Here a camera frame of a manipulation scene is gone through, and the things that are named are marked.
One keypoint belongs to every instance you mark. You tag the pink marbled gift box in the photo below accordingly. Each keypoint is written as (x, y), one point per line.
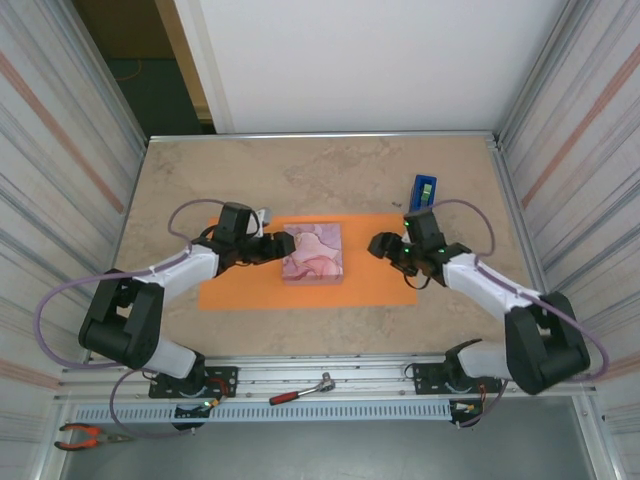
(312, 255)

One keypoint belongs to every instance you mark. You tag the orange wrapping paper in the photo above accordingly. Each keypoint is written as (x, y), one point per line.
(365, 280)

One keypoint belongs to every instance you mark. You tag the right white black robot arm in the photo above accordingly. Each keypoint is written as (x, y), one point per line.
(480, 280)

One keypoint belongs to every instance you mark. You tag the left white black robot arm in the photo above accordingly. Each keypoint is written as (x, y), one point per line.
(180, 270)

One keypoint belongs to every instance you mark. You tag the blue tape dispenser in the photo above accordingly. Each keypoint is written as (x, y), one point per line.
(417, 200)

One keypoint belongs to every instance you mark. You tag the green tape roll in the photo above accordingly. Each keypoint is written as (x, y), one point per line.
(426, 192)

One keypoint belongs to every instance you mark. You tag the yellow power connector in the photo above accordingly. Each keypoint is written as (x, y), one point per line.
(470, 408)
(214, 403)

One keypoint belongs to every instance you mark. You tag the beige door edge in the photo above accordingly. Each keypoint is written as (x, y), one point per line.
(180, 50)

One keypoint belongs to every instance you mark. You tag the aluminium table side rail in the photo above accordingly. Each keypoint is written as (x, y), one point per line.
(517, 200)

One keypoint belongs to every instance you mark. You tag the aluminium table end rail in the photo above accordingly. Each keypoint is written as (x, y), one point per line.
(325, 135)

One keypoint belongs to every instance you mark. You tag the long aluminium base rail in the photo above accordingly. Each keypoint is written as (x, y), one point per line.
(375, 372)

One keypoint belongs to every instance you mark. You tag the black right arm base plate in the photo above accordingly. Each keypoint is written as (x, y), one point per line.
(425, 372)

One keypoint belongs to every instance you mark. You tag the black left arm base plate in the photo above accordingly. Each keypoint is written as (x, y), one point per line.
(227, 372)

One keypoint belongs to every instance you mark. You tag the white door frame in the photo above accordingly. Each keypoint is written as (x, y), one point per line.
(200, 50)

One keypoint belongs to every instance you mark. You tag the aluminium frame post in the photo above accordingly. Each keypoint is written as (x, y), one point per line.
(537, 75)

